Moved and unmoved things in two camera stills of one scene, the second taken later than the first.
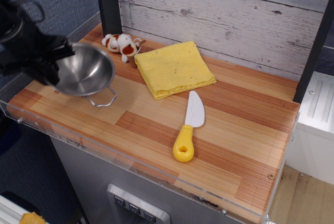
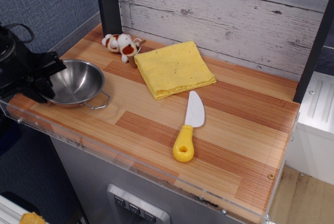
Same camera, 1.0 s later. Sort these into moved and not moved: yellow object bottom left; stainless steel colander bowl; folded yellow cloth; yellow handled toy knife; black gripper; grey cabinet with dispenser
Moved: black gripper; stainless steel colander bowl
Not moved: yellow handled toy knife; yellow object bottom left; folded yellow cloth; grey cabinet with dispenser
